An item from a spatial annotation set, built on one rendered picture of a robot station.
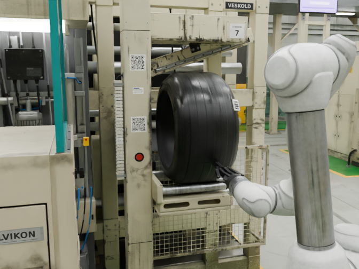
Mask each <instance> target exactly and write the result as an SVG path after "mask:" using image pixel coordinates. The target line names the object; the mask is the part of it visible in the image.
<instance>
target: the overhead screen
mask: <svg viewBox="0 0 359 269"><path fill-rule="evenodd" d="M337 7H338V0H298V13H315V14H337Z"/></svg>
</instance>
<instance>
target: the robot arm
mask: <svg viewBox="0 0 359 269"><path fill-rule="evenodd" d="M356 51H357V47H356V43H355V42H353V41H351V40H349V39H348V38H346V37H344V36H342V35H340V34H336V35H332V36H330V37H329V38H327V39H326V40H325V41H324V42H323V43H322V44H318V43H295V44H291V45H288V46H285V47H283V48H281V49H279V50H278V51H276V52H275V53H274V54H273V55H272V56H271V57H270V58H269V59H268V61H267V63H266V65H265V68H264V79H265V82H266V84H267V86H268V88H269V89H270V90H271V91H272V92H273V93H274V95H275V98H276V100H277V102H278V105H279V108H280V109H281V110H282V112H285V113H286V131H285V135H286V143H287V148H288V152H289V155H290V167H291V177H290V178H289V179H288V180H282V181H281V182H280V183H278V184H277V185H274V186H273V187H268V186H263V185H260V184H257V183H252V182H250V181H249V180H248V179H247V178H246V177H244V174H242V173H240V172H238V171H236V170H234V169H232V168H226V167H224V166H223V165H221V164H220V163H219V162H215V175H216V182H217V183H219V182H220V181H222V182H223V183H225V184H226V186H227V188H228V189H229V192H230V193H231V195H232V196H233V197H234V198H235V199H236V202H237V203H238V205H239V206H240V207H241V208H242V209H243V210H244V211H245V212H246V213H247V214H249V215H251V216H253V217H256V218H263V217H265V216H267V215H268V214H273V215H277V216H295V225H296V237H297V240H296V241H295V242H294V243H293V244H292V245H291V246H290V248H289V250H288V258H287V264H286V269H359V226H358V225H355V224H346V223H343V224H337V225H335V226H334V223H333V210H332V197H331V184H330V171H329V157H328V150H327V137H326V124H325V110H324V109H325V108H326V107H327V105H328V103H329V100H330V99H331V98H332V97H333V95H334V94H335V93H336V92H337V91H338V89H339V88H340V87H341V85H342V83H343V82H344V80H345V78H346V77H347V75H348V73H349V72H350V70H351V68H352V66H353V63H354V61H355V57H356ZM221 176H222V177H223V178H221Z"/></svg>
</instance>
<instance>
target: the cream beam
mask: <svg viewBox="0 0 359 269"><path fill-rule="evenodd" d="M247 22H248V17H240V16H228V15H205V14H181V13H159V12H151V31H150V32H151V41H154V42H153V43H152V44H183V45H189V43H201V44H231V45H237V44H241V43H247ZM230 23H239V24H245V28H244V38H230Z"/></svg>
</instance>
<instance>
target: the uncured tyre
mask: <svg viewBox="0 0 359 269"><path fill-rule="evenodd" d="M232 99H235V98H234V95H233V93H232V91H231V89H230V87H229V86H228V84H227V83H226V82H225V81H224V80H223V78H222V77H221V76H220V75H218V74H215V73H212V72H175V73H172V74H170V75H169V76H168V77H167V78H166V79H165V80H164V81H163V82H162V83H161V85H160V89H159V92H158V98H157V107H156V136H157V147H158V153H159V159H160V163H161V166H162V169H163V172H164V174H165V175H166V176H167V177H168V178H169V179H170V180H171V181H172V182H174V183H175V184H179V185H181V184H194V183H207V182H214V181H216V175H215V162H219V163H220V164H221V165H223V166H227V165H229V168H232V166H233V164H234V162H235V159H236V156H237V151H238V144H239V117H238V111H235V110H234V108H233V103H232ZM204 162H208V163H204ZM194 163H198V164H194Z"/></svg>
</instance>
